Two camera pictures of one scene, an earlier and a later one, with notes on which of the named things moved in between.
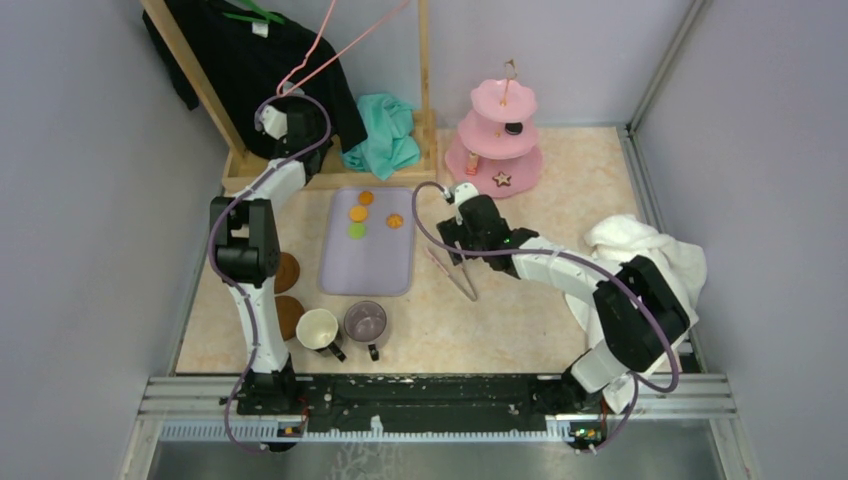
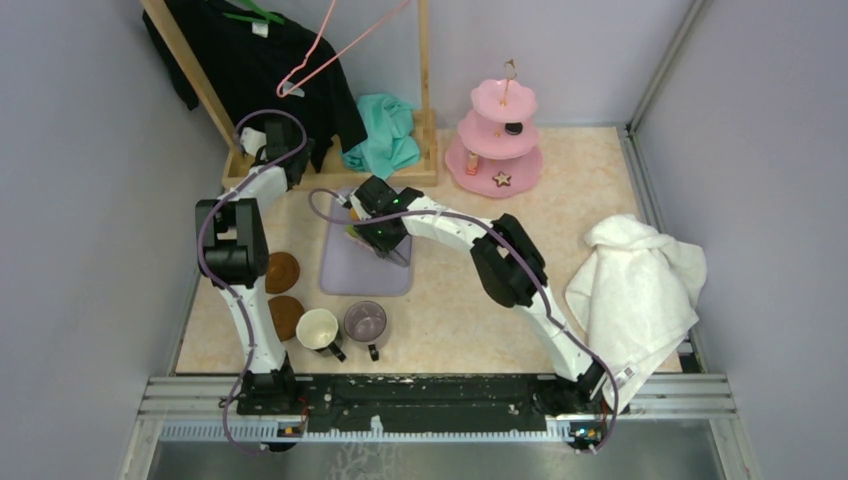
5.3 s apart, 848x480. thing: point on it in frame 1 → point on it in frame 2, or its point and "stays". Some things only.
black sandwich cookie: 513,128 stays
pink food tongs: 453,271 → 390,255
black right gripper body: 455,229 → 377,235
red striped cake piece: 472,163 stays
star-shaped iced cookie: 502,179 stays
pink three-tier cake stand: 497,148 stays
